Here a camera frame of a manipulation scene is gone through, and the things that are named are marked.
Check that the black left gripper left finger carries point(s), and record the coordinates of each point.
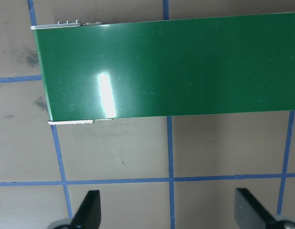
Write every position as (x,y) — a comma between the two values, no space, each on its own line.
(88,215)

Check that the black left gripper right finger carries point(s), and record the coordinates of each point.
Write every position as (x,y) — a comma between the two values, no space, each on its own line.
(249,213)

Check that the green conveyor belt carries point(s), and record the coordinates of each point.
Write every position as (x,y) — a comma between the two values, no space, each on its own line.
(220,65)

